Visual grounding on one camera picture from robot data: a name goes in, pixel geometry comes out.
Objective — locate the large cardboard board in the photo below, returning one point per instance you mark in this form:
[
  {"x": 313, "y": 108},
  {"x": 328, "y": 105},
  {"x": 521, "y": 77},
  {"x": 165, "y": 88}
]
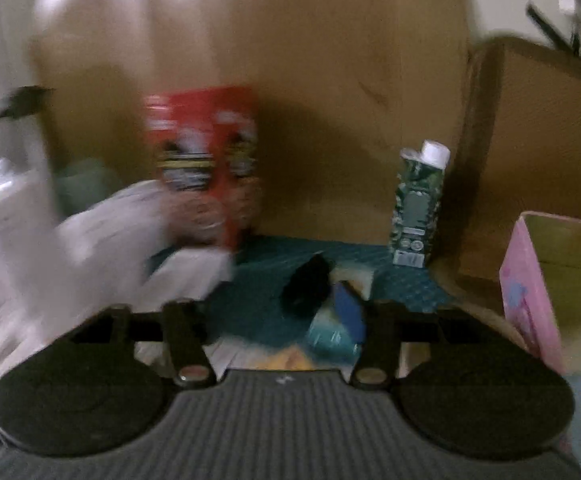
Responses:
[{"x": 320, "y": 85}]

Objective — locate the light teal soft packet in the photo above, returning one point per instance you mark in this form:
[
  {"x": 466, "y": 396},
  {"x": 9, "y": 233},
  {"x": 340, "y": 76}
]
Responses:
[{"x": 330, "y": 337}]

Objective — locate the teal quilted mat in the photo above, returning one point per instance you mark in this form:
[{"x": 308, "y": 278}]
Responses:
[{"x": 265, "y": 300}]

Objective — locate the white robot on tripod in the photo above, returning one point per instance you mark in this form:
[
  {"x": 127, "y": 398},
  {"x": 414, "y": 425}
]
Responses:
[{"x": 545, "y": 25}]

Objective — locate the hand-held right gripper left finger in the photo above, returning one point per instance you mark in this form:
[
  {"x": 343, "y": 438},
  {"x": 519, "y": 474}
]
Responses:
[{"x": 181, "y": 332}]

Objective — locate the white plastic bag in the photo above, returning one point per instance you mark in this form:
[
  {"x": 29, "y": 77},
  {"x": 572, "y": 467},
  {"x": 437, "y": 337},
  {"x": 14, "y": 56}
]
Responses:
[{"x": 95, "y": 250}]

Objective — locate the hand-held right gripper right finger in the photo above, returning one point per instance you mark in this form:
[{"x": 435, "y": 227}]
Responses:
[{"x": 349, "y": 310}]

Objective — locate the green cloth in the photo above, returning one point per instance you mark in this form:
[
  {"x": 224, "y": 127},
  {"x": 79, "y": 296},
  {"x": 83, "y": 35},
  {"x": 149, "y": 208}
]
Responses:
[{"x": 83, "y": 187}]

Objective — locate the pink cardboard box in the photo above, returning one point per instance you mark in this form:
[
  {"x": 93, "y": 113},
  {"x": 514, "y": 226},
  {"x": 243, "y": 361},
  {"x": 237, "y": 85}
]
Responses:
[{"x": 525, "y": 290}]

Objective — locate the black soft item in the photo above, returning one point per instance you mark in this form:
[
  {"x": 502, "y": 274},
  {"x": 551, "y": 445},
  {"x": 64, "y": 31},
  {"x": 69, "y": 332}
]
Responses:
[{"x": 305, "y": 285}]

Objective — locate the dark object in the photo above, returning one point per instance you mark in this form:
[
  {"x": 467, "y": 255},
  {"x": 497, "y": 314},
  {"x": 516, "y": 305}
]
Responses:
[{"x": 20, "y": 101}]

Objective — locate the cream soft sponge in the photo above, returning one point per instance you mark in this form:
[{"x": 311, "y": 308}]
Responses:
[{"x": 355, "y": 272}]

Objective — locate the brown cardboard box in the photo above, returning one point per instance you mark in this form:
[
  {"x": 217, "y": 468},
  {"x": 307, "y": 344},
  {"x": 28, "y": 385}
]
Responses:
[{"x": 540, "y": 160}]

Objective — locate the green metal can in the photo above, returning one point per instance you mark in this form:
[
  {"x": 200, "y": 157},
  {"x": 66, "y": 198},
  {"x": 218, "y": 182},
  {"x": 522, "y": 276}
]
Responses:
[{"x": 417, "y": 205}]

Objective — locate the red snack box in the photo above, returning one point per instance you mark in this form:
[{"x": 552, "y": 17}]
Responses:
[{"x": 200, "y": 160}]

